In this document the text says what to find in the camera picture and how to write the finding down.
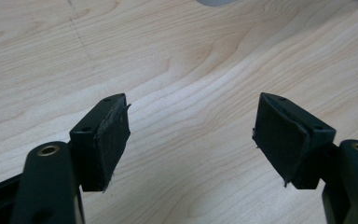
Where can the grey round desk grommet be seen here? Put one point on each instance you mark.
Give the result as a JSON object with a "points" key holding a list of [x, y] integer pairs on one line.
{"points": [[214, 2]]}

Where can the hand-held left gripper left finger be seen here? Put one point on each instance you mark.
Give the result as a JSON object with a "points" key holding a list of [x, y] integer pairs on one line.
{"points": [[105, 149]]}

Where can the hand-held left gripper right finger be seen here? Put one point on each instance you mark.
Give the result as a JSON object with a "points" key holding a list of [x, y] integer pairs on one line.
{"points": [[286, 146]]}

